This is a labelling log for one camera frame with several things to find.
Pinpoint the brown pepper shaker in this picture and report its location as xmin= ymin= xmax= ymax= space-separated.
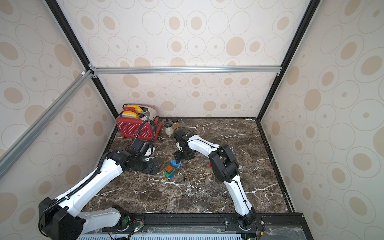
xmin=172 ymin=118 xmax=180 ymax=131

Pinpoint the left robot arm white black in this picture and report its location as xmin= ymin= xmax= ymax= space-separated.
xmin=38 ymin=139 xmax=158 ymax=240

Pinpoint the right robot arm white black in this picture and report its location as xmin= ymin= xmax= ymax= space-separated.
xmin=174 ymin=130 xmax=256 ymax=230

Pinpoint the green long lego brick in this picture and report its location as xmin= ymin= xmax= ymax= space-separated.
xmin=164 ymin=169 xmax=176 ymax=179

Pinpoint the red toy toaster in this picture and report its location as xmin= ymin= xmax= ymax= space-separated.
xmin=116 ymin=104 xmax=163 ymax=141

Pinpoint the yellow toy toast slice front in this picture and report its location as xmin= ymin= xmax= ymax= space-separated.
xmin=122 ymin=111 xmax=139 ymax=119

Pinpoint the aluminium left frame bar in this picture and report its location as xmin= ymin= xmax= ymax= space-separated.
xmin=1 ymin=70 xmax=92 ymax=177

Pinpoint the yellow toy toast slice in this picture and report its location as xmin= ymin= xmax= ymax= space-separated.
xmin=122 ymin=111 xmax=139 ymax=119
xmin=123 ymin=104 xmax=143 ymax=113

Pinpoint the orange small lego brick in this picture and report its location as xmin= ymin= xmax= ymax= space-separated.
xmin=165 ymin=165 xmax=174 ymax=174

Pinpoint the white salt shaker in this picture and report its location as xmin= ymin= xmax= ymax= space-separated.
xmin=164 ymin=119 xmax=174 ymax=136

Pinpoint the black left camera cable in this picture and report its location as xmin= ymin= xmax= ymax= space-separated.
xmin=134 ymin=119 xmax=157 ymax=145

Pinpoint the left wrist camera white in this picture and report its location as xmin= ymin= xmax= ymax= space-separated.
xmin=142 ymin=147 xmax=155 ymax=161

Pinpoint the light blue long lego brick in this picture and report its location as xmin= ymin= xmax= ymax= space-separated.
xmin=171 ymin=160 xmax=182 ymax=168

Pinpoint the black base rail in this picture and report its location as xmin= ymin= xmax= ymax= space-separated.
xmin=79 ymin=211 xmax=313 ymax=240

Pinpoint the aluminium horizontal frame bar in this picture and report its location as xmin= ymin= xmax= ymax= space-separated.
xmin=89 ymin=64 xmax=282 ymax=75

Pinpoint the yellow toy toast slice back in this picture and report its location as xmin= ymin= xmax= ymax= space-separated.
xmin=123 ymin=104 xmax=143 ymax=113

